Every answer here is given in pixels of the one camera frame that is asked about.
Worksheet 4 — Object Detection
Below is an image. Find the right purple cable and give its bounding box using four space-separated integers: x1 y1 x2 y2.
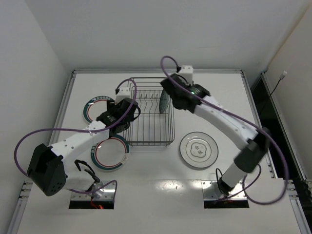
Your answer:
160 56 290 205

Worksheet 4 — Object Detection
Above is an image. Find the near green red rimmed plate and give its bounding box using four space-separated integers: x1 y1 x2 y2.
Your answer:
90 135 130 172

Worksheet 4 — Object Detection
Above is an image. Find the green red rimmed plate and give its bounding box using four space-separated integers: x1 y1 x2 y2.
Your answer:
82 96 113 123
90 135 130 172

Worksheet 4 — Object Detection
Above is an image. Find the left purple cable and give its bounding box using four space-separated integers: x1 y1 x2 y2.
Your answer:
14 78 138 195

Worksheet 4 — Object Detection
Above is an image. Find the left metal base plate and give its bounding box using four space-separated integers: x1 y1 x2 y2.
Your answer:
71 180 117 203

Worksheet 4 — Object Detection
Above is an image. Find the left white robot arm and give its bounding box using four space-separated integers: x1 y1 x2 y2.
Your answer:
27 97 139 196

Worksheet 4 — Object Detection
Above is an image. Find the purple cable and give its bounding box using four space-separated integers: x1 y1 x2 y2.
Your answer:
160 56 290 205
14 78 138 195

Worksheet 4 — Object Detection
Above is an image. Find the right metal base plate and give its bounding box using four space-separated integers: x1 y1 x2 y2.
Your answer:
201 180 247 201

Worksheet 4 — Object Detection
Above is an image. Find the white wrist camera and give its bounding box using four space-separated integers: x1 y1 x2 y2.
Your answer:
115 87 130 104
178 65 194 84

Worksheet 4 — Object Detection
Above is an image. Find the small blue patterned plate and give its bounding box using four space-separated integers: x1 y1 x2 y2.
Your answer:
159 89 170 114

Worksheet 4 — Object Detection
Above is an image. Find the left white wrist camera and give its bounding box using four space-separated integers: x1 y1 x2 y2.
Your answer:
115 87 130 104

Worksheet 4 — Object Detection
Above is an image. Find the metal base plate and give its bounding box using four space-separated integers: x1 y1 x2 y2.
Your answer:
71 180 117 203
201 180 247 201

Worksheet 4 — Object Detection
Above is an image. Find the far green red rimmed plate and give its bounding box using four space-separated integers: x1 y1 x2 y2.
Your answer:
82 96 113 123

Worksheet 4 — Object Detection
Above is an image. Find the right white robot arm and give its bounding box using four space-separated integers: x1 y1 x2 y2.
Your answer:
160 74 270 195

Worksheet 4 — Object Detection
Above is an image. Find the white grey rimmed plate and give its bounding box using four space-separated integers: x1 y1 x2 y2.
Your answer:
179 132 219 169

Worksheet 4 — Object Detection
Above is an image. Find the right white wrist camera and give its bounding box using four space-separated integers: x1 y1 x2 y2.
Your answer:
178 65 194 84

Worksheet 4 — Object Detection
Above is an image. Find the metal wire dish rack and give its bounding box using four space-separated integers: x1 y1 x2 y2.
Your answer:
123 77 175 146

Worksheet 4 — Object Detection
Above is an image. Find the black wall cable with plug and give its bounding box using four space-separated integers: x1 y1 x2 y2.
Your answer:
258 71 288 115

